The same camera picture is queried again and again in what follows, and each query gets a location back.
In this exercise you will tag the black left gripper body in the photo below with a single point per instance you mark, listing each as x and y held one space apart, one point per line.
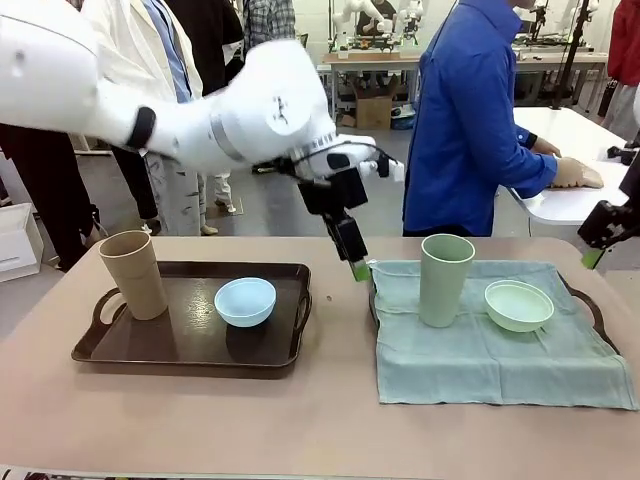
332 192

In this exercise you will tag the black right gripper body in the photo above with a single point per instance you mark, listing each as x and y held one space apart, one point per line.
602 225

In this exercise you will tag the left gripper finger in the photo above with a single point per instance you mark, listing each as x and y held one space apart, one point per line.
334 230
354 245

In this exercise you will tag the light green bowl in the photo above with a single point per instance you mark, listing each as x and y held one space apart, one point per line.
520 312

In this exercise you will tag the tall light green cup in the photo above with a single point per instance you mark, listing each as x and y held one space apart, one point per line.
445 290

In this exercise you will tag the light blue bowl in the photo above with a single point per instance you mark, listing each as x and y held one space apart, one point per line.
247 307

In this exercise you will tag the teal cloth mat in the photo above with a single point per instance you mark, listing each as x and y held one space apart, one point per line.
475 365

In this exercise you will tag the tall beige cup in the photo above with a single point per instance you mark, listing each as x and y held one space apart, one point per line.
135 280

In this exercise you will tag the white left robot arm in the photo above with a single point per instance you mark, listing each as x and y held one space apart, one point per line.
260 100

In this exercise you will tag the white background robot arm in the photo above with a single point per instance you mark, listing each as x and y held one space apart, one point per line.
350 7
412 10

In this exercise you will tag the person's left forearm blue sleeve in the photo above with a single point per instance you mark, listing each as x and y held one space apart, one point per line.
525 137

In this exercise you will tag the person's right forearm blue sleeve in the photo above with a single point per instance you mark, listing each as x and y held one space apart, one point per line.
535 172

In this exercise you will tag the dark brown plastic tray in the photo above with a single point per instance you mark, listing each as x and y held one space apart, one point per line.
190 345
575 294

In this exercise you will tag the person's right hand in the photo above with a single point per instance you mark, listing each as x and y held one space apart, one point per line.
572 171

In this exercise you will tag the person's left hand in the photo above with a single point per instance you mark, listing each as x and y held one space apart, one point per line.
546 147

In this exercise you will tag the brown cardboard box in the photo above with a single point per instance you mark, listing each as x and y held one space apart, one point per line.
375 112

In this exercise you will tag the white side table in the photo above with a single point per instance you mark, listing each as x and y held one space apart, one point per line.
575 130

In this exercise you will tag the blue bag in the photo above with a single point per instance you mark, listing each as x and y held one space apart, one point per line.
402 120

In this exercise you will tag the person in blue jacket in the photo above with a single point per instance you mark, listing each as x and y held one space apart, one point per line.
450 125

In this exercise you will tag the black tripod stand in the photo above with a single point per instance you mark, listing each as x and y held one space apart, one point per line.
559 95

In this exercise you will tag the background robot workbench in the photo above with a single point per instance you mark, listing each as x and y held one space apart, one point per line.
370 60

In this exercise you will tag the long background workbench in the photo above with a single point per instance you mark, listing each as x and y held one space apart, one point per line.
550 57

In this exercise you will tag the bystander in plaid shirt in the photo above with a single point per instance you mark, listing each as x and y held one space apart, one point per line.
265 20

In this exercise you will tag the seated person in black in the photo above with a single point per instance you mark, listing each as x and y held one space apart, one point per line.
377 12

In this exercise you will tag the bystander in red jacket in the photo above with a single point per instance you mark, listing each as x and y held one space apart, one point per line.
627 40

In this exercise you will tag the bystander in black top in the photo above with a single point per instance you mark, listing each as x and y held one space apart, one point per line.
215 45

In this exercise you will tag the bystander in red checked shirt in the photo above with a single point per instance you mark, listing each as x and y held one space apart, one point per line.
132 190

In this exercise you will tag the bystander in white coat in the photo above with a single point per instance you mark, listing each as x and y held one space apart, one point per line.
150 60

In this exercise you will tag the bystander in dark patterned clothes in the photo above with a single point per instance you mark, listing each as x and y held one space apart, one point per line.
40 200

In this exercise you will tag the white storage box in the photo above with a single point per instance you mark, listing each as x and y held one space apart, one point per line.
17 245

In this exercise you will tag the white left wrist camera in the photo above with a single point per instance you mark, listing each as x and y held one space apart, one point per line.
396 172

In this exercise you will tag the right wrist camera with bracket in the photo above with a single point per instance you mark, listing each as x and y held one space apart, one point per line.
625 156

